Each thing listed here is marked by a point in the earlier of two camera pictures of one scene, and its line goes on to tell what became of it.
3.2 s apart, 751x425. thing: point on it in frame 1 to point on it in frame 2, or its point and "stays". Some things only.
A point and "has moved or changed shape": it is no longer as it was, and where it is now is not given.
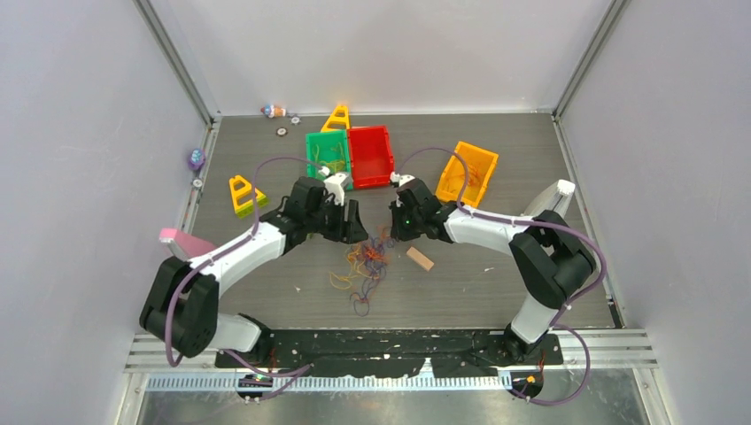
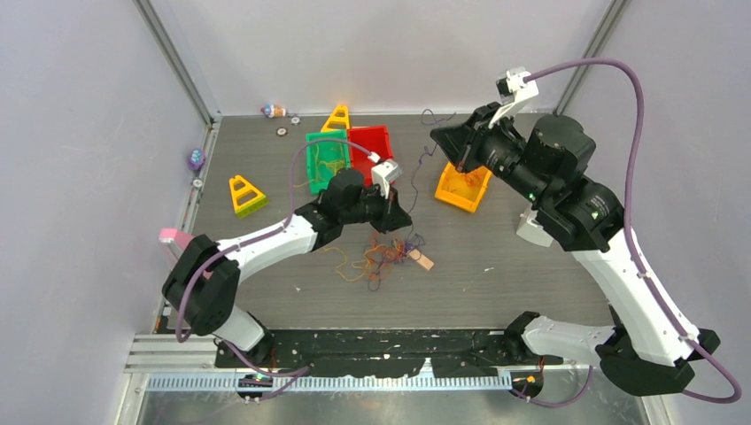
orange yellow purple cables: x=367 y=259 has moved or changed shape
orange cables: x=474 y=175 stays
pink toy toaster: x=183 y=243 stays
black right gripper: x=398 y=208 to x=463 y=141
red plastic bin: x=371 y=156 stays
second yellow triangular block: x=338 y=119 stays
